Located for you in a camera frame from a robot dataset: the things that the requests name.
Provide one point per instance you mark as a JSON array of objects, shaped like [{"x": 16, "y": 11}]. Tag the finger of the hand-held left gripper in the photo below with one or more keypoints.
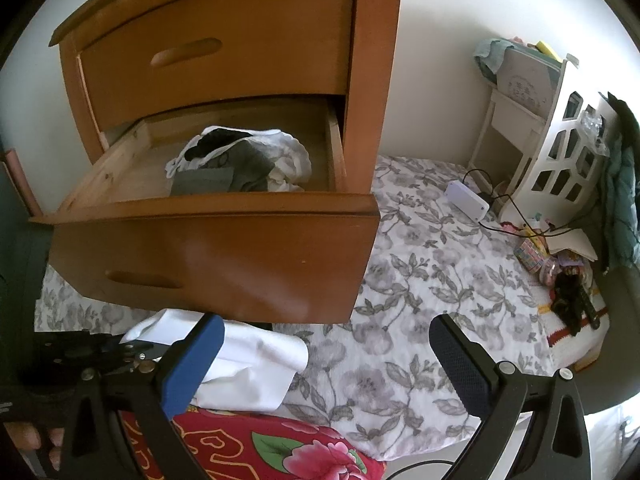
[{"x": 137, "y": 357}]

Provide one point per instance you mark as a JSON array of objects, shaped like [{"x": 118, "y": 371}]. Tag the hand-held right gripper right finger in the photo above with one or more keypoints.
[{"x": 462, "y": 365}]

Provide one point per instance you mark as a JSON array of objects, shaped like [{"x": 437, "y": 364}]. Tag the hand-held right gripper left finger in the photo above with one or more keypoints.
[{"x": 190, "y": 365}]

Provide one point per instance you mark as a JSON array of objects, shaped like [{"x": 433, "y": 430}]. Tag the white smooth garment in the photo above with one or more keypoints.
[{"x": 260, "y": 360}]

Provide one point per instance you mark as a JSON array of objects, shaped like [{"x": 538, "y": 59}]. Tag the wooden nightstand drawer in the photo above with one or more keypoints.
[
  {"x": 225, "y": 260},
  {"x": 250, "y": 45}
]

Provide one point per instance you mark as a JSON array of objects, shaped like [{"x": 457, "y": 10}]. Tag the grey underwear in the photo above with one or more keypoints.
[{"x": 210, "y": 180}]

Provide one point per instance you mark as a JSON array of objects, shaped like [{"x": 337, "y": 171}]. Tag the person's left hand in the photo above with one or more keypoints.
[{"x": 20, "y": 437}]

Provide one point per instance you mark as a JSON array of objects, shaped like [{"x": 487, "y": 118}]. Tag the striped crochet mat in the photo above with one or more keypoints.
[{"x": 560, "y": 345}]

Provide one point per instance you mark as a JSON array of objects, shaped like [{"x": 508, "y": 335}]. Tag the grey floral bed sheet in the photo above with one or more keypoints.
[{"x": 400, "y": 285}]

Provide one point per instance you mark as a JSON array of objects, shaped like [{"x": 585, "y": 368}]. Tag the dark grey panel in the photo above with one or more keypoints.
[{"x": 20, "y": 260}]

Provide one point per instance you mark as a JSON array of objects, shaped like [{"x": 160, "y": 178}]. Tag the black fuzzy object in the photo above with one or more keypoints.
[{"x": 565, "y": 300}]

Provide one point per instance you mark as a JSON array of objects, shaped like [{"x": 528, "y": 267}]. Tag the pink round jar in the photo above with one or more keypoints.
[{"x": 548, "y": 275}]

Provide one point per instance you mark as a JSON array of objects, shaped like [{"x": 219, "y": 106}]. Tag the colourful patterned box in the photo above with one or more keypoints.
[{"x": 529, "y": 255}]

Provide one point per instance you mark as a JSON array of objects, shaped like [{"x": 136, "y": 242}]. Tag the red floral blanket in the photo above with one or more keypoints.
[{"x": 300, "y": 450}]

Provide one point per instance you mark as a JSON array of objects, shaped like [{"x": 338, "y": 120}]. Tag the black remote control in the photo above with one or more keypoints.
[{"x": 595, "y": 315}]

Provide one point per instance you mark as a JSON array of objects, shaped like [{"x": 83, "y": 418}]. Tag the white rectangular charger box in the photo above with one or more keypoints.
[{"x": 467, "y": 200}]

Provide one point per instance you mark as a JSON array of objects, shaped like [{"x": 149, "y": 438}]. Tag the white cutout rack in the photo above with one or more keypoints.
[{"x": 520, "y": 205}]

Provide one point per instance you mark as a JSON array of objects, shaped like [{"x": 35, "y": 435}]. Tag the teal jacket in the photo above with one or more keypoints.
[{"x": 625, "y": 185}]

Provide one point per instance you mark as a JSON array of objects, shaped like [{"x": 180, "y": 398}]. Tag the clear plastic packet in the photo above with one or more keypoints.
[{"x": 592, "y": 125}]

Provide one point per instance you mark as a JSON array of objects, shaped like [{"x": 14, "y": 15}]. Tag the wooden nightstand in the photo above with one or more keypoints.
[{"x": 380, "y": 85}]

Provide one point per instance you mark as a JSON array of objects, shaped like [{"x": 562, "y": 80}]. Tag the white cardboard box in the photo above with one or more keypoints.
[{"x": 530, "y": 80}]

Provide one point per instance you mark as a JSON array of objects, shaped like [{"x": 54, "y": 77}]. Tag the teal cloth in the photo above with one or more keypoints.
[{"x": 487, "y": 55}]

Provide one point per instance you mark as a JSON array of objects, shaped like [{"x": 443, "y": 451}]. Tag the yellow sponge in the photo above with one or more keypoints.
[{"x": 545, "y": 49}]

